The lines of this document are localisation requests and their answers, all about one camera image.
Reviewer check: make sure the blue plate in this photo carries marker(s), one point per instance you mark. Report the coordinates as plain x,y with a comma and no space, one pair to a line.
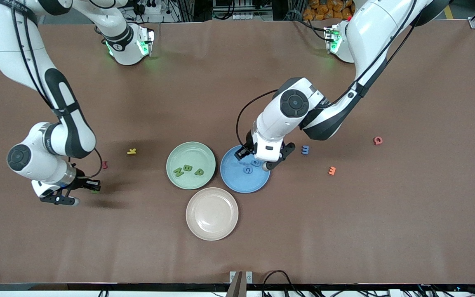
241,183

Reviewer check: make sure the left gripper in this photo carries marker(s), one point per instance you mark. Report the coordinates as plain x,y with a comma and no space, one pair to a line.
248,146

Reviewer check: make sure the beige plate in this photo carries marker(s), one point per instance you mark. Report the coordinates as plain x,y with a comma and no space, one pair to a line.
212,213

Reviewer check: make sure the blue foam letter a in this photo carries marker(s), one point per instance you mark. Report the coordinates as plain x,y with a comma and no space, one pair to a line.
254,163

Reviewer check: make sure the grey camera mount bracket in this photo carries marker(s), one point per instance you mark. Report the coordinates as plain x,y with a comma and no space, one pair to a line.
237,284

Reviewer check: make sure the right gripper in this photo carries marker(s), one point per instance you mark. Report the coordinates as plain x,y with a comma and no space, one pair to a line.
82,182

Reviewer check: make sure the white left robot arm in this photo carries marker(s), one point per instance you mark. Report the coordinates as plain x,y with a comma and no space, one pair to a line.
274,119

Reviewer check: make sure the red foam letter G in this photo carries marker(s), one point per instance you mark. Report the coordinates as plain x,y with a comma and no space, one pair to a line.
375,141

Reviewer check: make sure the orange foam letter E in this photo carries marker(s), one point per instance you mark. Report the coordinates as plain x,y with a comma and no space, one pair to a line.
332,170

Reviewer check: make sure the blue foam letter G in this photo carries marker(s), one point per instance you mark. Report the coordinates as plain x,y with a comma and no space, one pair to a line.
244,170

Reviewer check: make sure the light green plate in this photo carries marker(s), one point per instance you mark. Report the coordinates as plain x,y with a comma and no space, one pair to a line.
196,154

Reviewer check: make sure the green foam letter p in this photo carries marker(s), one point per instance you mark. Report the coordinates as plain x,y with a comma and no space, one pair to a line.
196,170

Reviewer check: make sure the white power strip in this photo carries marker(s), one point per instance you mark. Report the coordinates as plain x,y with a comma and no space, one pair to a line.
254,16
153,8

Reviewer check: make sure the blue foam letter E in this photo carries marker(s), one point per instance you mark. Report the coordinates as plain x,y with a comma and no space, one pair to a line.
305,149

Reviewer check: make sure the black table edge strip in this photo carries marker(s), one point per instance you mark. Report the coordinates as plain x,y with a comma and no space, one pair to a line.
56,286

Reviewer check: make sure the green foam letter B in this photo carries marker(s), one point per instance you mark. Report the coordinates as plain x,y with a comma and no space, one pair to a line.
187,167

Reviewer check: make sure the orange fruit pile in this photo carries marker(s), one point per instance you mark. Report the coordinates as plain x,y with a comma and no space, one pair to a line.
328,8

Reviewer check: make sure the green foam letter N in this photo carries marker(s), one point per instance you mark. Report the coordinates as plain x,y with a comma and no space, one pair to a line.
177,171

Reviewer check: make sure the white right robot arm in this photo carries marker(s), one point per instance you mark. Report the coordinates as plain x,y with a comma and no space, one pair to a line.
39,171

